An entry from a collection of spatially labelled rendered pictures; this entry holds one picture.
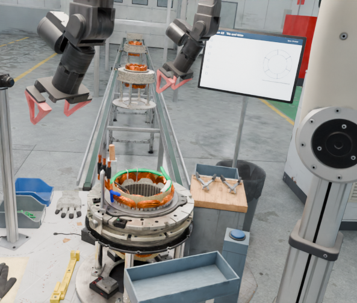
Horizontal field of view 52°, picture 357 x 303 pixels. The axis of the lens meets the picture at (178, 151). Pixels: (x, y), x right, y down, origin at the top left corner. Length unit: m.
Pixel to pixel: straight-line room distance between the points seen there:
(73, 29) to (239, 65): 1.38
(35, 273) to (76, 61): 0.80
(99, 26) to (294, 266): 0.68
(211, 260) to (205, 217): 0.27
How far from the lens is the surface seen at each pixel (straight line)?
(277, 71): 2.00
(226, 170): 1.49
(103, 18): 0.76
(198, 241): 1.29
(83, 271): 1.31
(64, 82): 0.81
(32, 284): 1.32
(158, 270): 0.94
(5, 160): 1.35
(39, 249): 1.46
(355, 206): 3.43
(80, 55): 0.77
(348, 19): 0.68
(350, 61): 0.69
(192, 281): 0.95
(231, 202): 1.22
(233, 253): 1.11
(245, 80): 2.02
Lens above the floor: 1.64
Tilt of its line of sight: 21 degrees down
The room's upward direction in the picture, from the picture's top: 6 degrees clockwise
